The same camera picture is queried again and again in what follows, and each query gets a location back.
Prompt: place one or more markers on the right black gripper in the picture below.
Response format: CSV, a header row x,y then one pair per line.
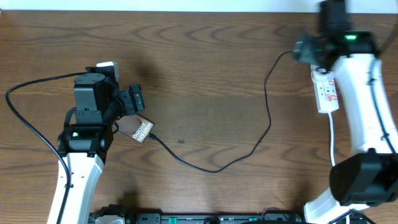
x,y
307,48

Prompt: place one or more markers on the white power strip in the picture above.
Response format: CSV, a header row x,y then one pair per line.
x,y
325,90

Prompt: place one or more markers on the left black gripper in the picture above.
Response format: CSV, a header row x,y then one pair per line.
x,y
125,96

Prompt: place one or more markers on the black mounting rail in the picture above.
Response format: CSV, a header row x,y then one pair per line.
x,y
119,214

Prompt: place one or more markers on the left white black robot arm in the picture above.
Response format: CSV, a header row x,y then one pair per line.
x,y
86,137

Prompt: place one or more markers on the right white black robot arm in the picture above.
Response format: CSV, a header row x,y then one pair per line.
x,y
350,58

